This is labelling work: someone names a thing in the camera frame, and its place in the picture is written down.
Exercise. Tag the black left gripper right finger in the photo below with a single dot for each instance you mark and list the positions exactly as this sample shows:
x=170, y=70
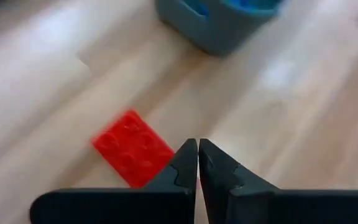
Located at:
x=275, y=208

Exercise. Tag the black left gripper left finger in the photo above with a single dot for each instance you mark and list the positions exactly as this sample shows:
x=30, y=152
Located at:
x=120, y=207

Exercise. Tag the red toy brick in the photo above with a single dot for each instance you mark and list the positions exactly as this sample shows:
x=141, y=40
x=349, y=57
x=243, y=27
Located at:
x=129, y=146

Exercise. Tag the teal plastic bin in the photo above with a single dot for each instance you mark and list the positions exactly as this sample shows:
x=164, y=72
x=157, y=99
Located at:
x=216, y=34

